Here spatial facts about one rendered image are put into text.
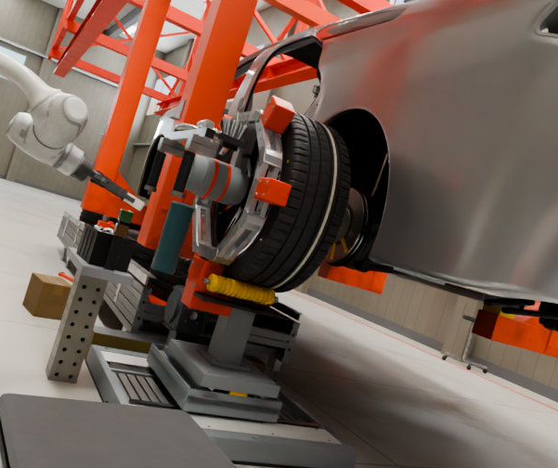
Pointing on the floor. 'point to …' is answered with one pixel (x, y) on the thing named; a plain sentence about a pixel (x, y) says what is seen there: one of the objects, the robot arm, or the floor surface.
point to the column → (75, 329)
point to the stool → (466, 348)
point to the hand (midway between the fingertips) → (133, 201)
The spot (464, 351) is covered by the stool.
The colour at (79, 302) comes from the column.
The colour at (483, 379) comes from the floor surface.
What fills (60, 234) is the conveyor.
